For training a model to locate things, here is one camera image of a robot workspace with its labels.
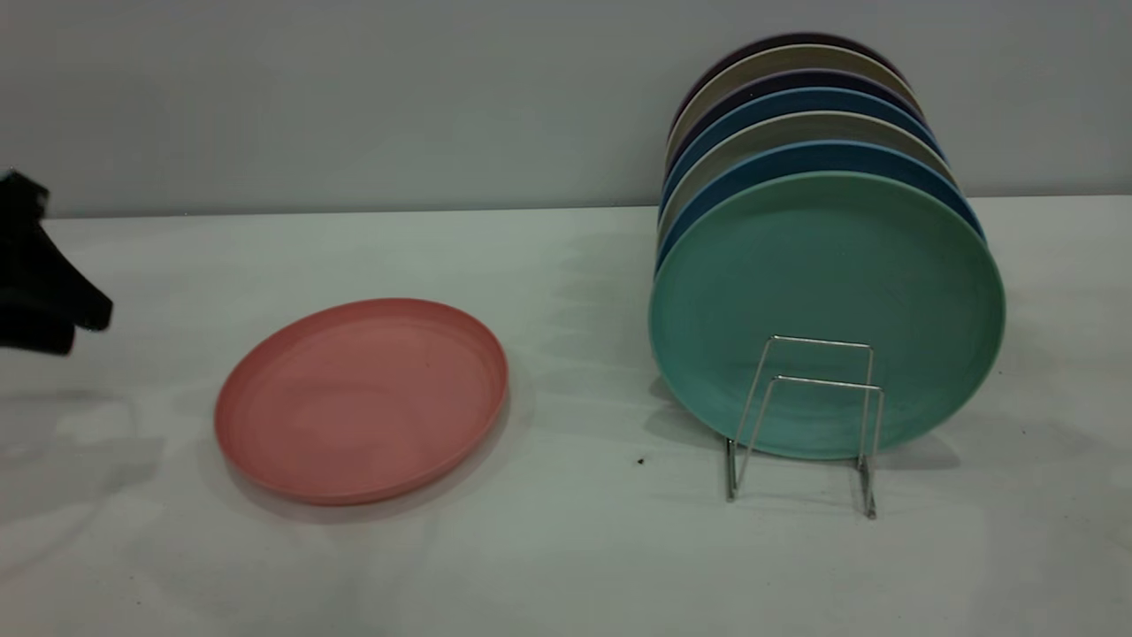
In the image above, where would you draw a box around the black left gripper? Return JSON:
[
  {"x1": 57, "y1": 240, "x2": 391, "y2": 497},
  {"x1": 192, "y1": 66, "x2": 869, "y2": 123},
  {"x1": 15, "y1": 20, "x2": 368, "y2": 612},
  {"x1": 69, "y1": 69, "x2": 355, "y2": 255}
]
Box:
[{"x1": 0, "y1": 171, "x2": 114, "y2": 357}]

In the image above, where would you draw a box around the pink round plate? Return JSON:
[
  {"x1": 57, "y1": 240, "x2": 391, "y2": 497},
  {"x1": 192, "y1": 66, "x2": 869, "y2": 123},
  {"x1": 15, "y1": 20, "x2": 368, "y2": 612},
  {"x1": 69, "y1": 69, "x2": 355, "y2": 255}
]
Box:
[{"x1": 215, "y1": 298, "x2": 510, "y2": 507}]

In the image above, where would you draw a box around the beige round plate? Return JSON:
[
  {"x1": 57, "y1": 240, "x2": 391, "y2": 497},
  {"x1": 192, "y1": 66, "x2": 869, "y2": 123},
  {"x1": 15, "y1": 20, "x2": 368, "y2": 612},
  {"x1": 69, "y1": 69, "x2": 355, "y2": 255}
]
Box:
[
  {"x1": 659, "y1": 111, "x2": 958, "y2": 244},
  {"x1": 665, "y1": 45, "x2": 921, "y2": 160}
]

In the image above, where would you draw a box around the dark purple round plate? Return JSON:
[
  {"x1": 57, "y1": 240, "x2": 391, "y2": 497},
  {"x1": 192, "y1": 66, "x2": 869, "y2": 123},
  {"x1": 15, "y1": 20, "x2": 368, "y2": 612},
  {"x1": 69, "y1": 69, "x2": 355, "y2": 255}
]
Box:
[
  {"x1": 665, "y1": 70, "x2": 926, "y2": 178},
  {"x1": 672, "y1": 33, "x2": 907, "y2": 134}
]

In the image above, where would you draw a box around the green round plate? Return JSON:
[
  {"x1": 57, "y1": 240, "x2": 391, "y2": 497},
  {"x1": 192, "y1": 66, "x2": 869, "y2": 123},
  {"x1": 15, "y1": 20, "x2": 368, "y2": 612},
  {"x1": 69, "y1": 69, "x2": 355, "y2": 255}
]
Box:
[{"x1": 648, "y1": 171, "x2": 1006, "y2": 462}]

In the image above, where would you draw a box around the blue round plate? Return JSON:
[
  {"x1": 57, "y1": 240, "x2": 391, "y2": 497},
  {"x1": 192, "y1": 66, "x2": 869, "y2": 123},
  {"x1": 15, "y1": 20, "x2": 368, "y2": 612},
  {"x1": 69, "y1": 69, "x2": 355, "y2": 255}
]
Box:
[
  {"x1": 662, "y1": 88, "x2": 945, "y2": 213},
  {"x1": 656, "y1": 141, "x2": 985, "y2": 268}
]

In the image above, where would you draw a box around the silver wire plate rack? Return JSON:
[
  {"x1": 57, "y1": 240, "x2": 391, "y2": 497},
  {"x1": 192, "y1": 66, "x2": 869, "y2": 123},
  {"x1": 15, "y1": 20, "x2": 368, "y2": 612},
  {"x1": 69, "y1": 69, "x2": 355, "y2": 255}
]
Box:
[{"x1": 725, "y1": 335, "x2": 885, "y2": 521}]

